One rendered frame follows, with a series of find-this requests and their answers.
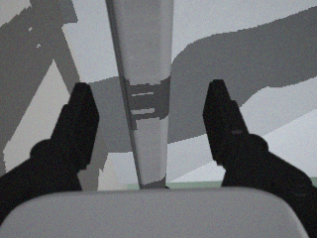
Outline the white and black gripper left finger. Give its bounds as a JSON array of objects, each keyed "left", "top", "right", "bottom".
[{"left": 0, "top": 82, "right": 99, "bottom": 226}]

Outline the grey wall panel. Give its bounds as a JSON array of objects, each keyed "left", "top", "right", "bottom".
[{"left": 0, "top": 0, "right": 128, "bottom": 190}]

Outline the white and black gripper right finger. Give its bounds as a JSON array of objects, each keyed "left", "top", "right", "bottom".
[{"left": 203, "top": 79, "right": 317, "bottom": 238}]

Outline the dark grey rod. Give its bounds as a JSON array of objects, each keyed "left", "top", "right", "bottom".
[{"left": 105, "top": 0, "right": 174, "bottom": 189}]

